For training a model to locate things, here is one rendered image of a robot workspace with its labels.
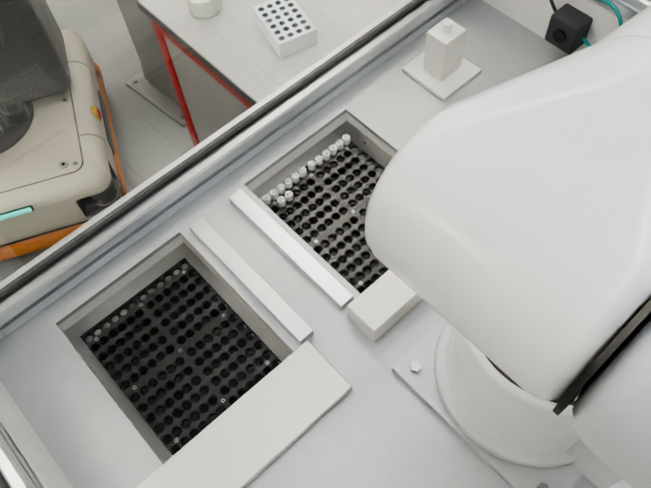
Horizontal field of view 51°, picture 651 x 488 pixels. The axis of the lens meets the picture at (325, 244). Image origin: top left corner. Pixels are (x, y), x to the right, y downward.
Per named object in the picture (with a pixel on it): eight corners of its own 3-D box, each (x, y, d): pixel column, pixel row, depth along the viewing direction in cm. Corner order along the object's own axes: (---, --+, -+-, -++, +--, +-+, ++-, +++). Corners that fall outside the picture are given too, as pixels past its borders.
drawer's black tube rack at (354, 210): (264, 224, 107) (259, 200, 102) (346, 161, 113) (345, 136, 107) (362, 318, 98) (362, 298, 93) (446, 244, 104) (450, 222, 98)
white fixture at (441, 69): (401, 71, 107) (404, 21, 99) (438, 44, 110) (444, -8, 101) (444, 102, 104) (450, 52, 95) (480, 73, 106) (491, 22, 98)
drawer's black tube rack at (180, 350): (96, 353, 98) (79, 336, 92) (194, 278, 103) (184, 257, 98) (187, 471, 89) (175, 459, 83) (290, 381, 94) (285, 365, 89)
